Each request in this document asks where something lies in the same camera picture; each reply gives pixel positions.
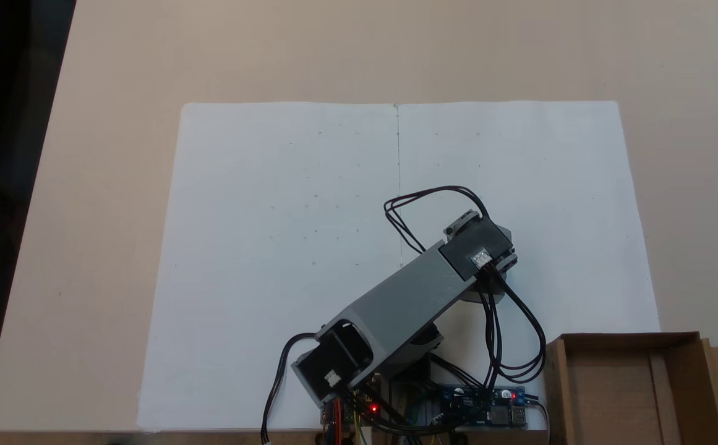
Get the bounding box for motor controller circuit board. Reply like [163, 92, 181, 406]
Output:
[322, 392, 384, 428]

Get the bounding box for white paper sheet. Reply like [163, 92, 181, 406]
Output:
[137, 102, 403, 432]
[396, 101, 661, 431]

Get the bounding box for brown cardboard box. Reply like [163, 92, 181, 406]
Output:
[544, 332, 718, 445]

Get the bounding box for black servo cable bundle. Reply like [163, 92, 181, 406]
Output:
[479, 272, 548, 396]

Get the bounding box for black servo cable loop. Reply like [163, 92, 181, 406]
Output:
[383, 185, 490, 255]

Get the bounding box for blue power circuit board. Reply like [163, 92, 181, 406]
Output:
[439, 386, 529, 428]

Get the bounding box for black table cable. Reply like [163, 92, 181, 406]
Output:
[262, 334, 319, 444]

